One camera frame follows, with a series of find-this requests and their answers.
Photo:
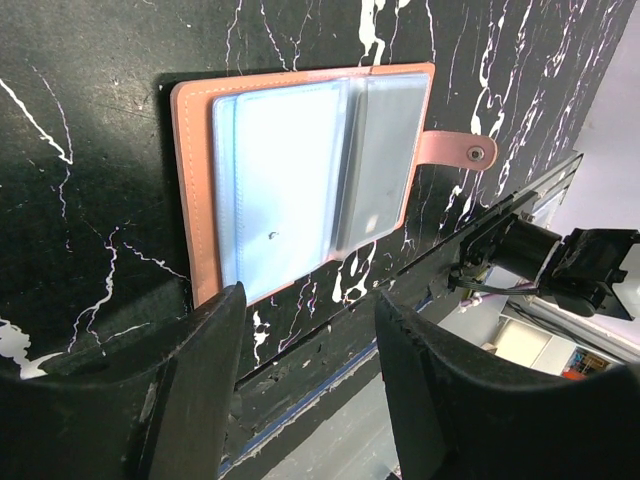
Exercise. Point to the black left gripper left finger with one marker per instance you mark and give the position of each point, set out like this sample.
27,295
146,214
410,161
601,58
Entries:
155,409

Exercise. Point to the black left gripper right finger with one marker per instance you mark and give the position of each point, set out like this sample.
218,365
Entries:
459,412

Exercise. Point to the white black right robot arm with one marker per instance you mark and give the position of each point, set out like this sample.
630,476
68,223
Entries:
588,272

